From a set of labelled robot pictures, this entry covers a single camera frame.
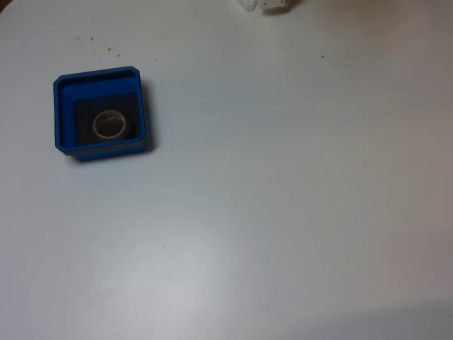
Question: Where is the blue plastic box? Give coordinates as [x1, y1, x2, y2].
[52, 65, 149, 163]

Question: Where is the black tape roll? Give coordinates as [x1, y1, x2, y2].
[92, 108, 134, 141]

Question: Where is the dark grey box liner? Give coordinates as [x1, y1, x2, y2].
[74, 92, 141, 147]

